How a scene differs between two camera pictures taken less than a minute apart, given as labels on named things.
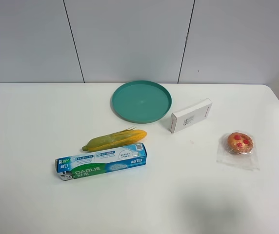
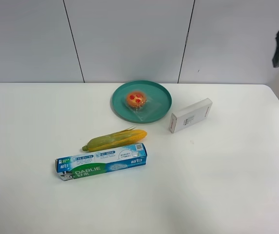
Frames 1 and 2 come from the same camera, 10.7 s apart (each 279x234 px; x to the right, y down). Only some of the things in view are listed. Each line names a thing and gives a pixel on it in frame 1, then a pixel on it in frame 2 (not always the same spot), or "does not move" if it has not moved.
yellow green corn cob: [125, 137] does not move
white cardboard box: [190, 114] does not move
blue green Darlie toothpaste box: [101, 161] does not move
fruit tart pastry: [238, 149] to [144, 107]
